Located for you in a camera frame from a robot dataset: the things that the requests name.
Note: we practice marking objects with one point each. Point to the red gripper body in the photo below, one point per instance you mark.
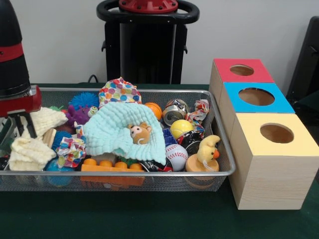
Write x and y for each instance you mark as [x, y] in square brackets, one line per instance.
[22, 104]

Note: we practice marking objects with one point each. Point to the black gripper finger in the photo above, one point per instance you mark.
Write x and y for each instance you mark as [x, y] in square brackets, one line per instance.
[20, 124]
[31, 125]

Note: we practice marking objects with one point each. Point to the cream knitted cloth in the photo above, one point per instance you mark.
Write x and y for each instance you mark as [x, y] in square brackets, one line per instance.
[27, 152]

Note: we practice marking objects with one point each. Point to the mint green cloth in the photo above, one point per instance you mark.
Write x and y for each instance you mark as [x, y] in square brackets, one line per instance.
[104, 132]

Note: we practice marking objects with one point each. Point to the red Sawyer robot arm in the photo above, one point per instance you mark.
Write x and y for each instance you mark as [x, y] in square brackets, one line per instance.
[11, 49]

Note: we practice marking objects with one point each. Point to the silver mesh bin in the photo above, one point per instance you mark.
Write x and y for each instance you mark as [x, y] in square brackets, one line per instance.
[174, 184]

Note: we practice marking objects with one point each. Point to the wooden three-hole box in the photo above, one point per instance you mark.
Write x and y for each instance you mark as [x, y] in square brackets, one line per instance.
[274, 179]

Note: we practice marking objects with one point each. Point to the purple spiky monster toy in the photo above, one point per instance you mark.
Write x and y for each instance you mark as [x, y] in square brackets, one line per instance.
[79, 114]

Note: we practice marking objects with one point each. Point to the orange building brick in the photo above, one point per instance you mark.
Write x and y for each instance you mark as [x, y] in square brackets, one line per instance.
[112, 167]

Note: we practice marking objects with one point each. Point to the polka dot cloth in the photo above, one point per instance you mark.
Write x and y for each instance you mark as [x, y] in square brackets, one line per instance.
[119, 90]

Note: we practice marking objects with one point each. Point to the brown plush toy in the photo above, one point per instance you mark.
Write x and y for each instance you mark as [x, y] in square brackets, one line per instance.
[140, 134]

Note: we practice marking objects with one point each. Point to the crushed silver drink can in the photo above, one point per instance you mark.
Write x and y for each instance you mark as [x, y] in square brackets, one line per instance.
[174, 114]

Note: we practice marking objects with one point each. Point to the white toy baseball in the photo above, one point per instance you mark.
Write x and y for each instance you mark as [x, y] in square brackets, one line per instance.
[177, 156]

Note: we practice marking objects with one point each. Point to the yellow tennis ball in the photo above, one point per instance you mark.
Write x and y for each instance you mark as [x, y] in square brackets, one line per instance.
[182, 128]

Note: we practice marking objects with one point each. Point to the dark green tablecloth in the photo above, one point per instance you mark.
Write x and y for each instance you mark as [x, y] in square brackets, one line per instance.
[149, 219]

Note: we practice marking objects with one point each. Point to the yellow plush duck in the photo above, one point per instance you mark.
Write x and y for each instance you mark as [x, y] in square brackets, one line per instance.
[208, 152]

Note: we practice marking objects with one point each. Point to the black panel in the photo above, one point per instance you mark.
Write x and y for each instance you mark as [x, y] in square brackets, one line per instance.
[306, 62]

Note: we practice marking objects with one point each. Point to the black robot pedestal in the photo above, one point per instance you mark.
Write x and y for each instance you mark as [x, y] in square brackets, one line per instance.
[147, 49]

